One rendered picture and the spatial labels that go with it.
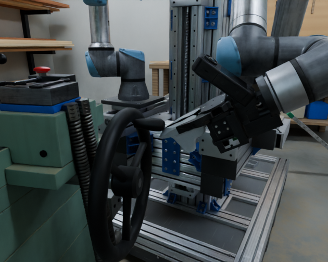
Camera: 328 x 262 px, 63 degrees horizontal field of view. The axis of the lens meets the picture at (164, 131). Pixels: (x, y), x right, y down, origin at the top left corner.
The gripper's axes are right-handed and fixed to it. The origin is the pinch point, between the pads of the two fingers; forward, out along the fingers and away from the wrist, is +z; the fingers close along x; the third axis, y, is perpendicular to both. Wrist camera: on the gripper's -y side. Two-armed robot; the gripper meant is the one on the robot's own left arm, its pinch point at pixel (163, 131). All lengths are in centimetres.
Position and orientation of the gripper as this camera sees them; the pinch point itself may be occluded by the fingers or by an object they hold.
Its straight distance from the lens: 51.3
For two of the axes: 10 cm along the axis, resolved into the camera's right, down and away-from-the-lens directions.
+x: 2.5, -3.7, 9.0
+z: -8.3, 3.9, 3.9
